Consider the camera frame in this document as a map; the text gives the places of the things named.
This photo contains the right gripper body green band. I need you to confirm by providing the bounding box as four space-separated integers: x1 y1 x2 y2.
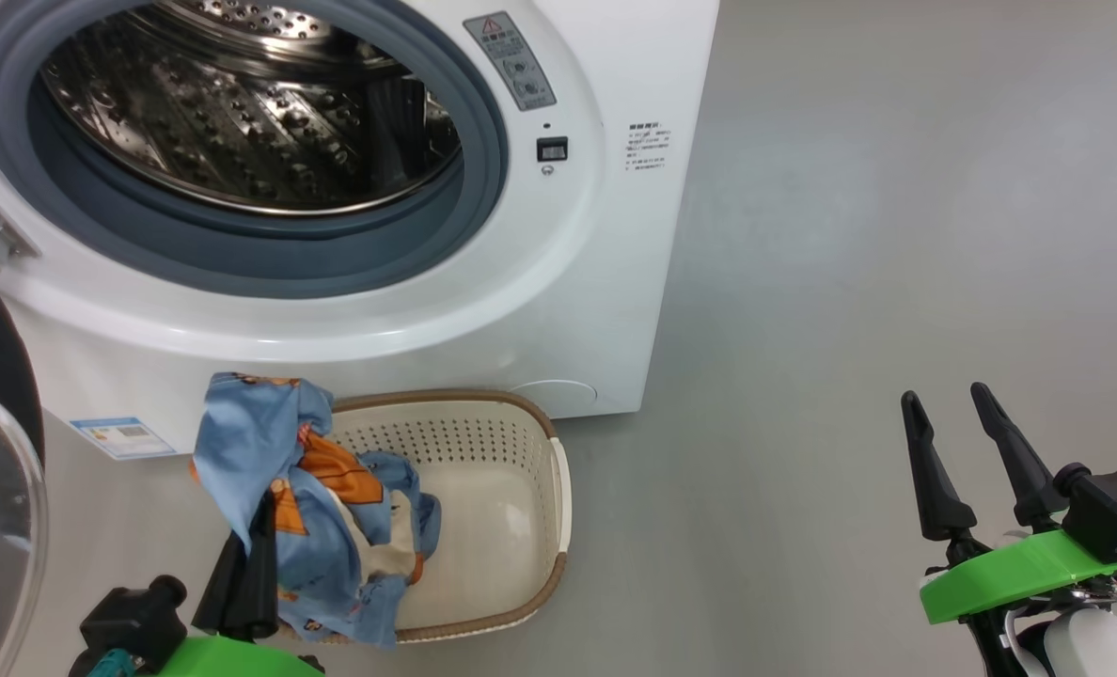
919 529 1117 677

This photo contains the blue energy label sticker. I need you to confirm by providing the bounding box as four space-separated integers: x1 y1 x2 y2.
70 417 179 460

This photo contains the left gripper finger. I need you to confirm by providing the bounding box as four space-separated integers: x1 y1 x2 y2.
192 531 249 637
237 489 280 641

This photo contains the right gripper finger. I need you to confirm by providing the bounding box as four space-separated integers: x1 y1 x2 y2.
901 390 978 542
969 382 1067 527

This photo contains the cream perforated laundry basket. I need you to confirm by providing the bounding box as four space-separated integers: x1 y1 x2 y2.
276 388 574 645

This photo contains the grey warning sticker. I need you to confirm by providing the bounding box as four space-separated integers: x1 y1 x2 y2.
464 11 558 112

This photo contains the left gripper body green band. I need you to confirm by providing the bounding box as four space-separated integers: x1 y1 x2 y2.
149 635 324 677

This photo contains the white washing machine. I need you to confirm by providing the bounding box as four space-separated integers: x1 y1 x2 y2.
0 0 721 462

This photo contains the round white filter cover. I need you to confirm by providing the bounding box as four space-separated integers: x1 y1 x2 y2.
507 379 599 416

